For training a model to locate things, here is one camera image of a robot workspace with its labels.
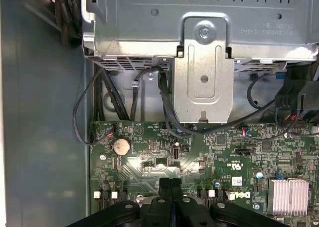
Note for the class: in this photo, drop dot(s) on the round coin battery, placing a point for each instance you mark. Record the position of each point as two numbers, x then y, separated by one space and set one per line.
121 146

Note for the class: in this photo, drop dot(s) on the white barcode sticker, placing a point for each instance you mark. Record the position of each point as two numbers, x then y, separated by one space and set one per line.
237 181

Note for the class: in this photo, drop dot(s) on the internal USB port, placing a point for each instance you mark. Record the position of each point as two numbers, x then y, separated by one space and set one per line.
175 153

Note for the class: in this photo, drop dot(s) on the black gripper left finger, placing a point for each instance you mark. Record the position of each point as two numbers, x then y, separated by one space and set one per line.
164 187

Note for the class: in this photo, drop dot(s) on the silver finned chipset heatsink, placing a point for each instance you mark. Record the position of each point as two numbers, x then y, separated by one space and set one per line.
289 197

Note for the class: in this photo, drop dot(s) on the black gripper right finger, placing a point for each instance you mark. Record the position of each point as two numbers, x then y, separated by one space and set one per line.
175 187

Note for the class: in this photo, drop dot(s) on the silver metal bracket plate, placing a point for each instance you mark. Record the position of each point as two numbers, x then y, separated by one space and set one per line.
184 99

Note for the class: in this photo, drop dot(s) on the green motherboard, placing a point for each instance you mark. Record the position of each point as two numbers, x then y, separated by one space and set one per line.
224 162

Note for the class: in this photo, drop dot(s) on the silver metal disk cage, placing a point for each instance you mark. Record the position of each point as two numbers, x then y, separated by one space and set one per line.
149 25

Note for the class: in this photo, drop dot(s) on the black and silver PC case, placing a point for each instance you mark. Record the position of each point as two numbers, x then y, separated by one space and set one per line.
37 112

